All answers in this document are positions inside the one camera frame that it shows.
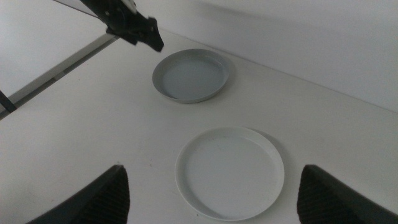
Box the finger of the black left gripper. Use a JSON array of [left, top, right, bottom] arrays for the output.
[[135, 16, 165, 53], [106, 27, 139, 46]]

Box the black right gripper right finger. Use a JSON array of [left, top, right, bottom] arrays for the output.
[[296, 164, 398, 224]]

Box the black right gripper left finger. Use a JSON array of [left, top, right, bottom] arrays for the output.
[[27, 164, 131, 224]]

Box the grey shallow bowl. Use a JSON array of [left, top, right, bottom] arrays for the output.
[[152, 48, 230, 105]]

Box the white shallow bowl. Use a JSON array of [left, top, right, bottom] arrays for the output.
[[174, 126, 285, 222]]

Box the white side table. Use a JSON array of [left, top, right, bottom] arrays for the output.
[[0, 0, 119, 121]]

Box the black stand post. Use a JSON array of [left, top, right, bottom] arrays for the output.
[[0, 90, 17, 114]]

